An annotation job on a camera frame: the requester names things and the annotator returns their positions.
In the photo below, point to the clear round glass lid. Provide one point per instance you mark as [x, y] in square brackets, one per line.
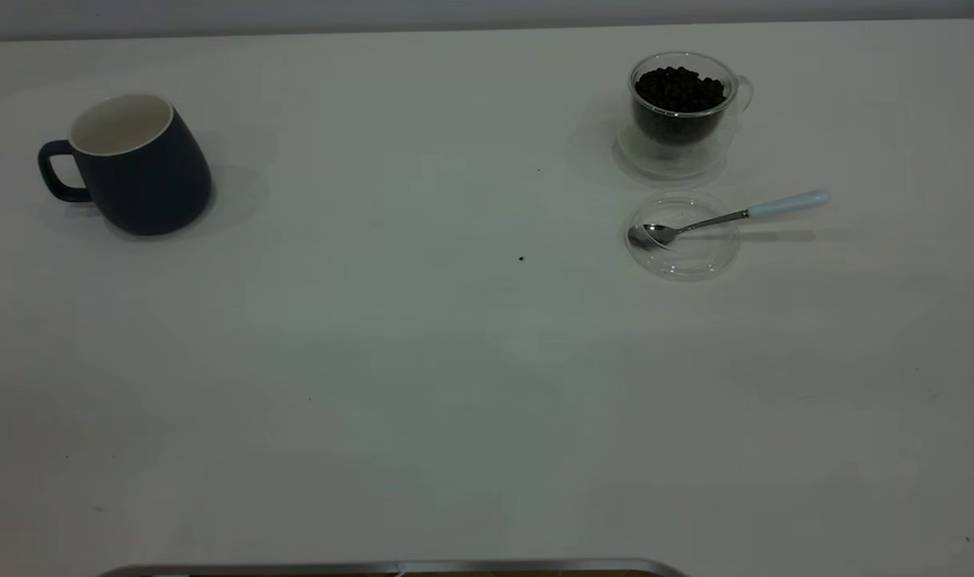
[695, 256]

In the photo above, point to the pile of coffee beans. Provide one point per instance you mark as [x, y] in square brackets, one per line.
[679, 92]

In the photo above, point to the dark blue-grey ceramic mug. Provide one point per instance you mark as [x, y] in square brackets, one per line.
[150, 184]

